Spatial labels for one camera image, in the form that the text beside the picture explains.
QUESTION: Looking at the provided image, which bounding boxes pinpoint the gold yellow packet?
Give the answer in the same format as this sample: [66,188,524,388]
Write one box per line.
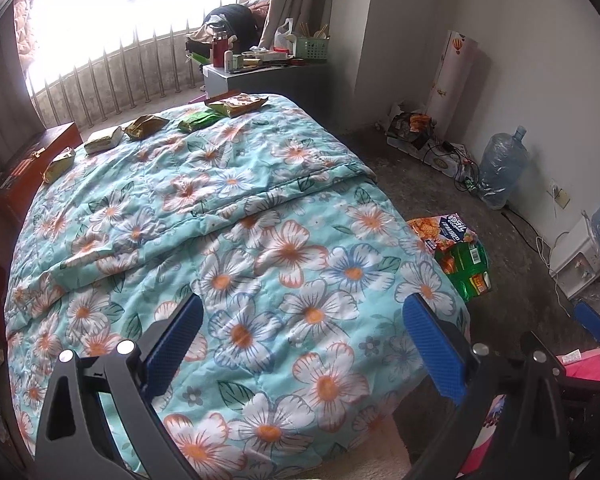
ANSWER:
[41,147,77,183]

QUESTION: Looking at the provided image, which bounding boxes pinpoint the grey cabinet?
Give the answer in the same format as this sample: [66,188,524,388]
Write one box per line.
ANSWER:
[202,60,331,106]

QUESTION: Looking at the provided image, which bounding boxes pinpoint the yellow cracker packet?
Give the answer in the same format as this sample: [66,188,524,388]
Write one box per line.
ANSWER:
[204,92,270,118]

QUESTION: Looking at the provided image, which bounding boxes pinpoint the white appliance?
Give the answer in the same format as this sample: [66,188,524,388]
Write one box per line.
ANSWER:
[549,217,600,301]

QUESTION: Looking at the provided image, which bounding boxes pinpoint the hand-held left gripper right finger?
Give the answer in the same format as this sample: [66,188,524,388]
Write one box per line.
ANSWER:
[401,292,573,480]

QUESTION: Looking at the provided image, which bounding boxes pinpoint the floral blanket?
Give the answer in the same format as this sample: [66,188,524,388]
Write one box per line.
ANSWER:
[2,92,471,480]

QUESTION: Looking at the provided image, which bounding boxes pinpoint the red thermos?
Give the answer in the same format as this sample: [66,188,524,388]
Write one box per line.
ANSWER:
[211,30,233,68]

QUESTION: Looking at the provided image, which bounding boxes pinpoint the metal window railing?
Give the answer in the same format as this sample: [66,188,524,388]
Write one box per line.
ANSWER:
[27,0,241,126]

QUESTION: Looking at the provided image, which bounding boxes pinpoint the green pea packet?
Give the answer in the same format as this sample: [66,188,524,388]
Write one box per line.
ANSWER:
[177,110,223,135]

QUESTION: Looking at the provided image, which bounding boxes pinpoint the red cardboard box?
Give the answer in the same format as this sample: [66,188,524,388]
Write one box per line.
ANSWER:
[0,122,83,221]

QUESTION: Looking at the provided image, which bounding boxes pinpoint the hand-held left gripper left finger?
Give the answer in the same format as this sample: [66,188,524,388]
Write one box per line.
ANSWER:
[34,292,204,480]

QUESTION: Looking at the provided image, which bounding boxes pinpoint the white plastic bag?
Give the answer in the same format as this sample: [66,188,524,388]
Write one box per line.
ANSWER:
[274,17,297,56]

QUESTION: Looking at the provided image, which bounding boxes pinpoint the grey curtain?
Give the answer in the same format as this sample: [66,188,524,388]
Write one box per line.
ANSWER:
[0,5,41,161]
[257,0,376,53]

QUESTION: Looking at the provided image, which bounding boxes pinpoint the white power strip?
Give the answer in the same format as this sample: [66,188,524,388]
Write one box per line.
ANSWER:
[387,135,473,178]

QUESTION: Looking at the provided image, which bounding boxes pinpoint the orange snack bag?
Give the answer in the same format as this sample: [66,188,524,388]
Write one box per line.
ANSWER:
[407,214,481,256]

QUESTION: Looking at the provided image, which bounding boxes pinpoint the black bag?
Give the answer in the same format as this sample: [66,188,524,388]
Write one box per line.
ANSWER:
[202,4,258,53]

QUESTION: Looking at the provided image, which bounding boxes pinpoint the green plastic basket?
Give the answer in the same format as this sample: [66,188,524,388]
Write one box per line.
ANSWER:
[294,35,330,61]

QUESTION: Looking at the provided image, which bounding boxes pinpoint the brown snack bag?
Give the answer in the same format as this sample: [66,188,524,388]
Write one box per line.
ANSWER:
[123,115,170,141]

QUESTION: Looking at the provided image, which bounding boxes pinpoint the dark snack bags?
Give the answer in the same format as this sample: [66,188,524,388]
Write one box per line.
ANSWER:
[387,112,436,148]

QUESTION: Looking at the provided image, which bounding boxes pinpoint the gold tissue pack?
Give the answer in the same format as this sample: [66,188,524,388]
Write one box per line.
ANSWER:
[84,127,123,155]

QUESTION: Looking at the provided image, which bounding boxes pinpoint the green snack bag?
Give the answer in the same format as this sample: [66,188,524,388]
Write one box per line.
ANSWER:
[435,242,493,303]

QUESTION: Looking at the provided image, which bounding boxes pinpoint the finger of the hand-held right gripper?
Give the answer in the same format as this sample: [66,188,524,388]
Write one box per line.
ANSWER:
[574,300,600,345]
[527,331,600,402]

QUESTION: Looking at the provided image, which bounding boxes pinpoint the white rolled poster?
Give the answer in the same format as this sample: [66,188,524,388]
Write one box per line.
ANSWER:
[425,30,478,133]

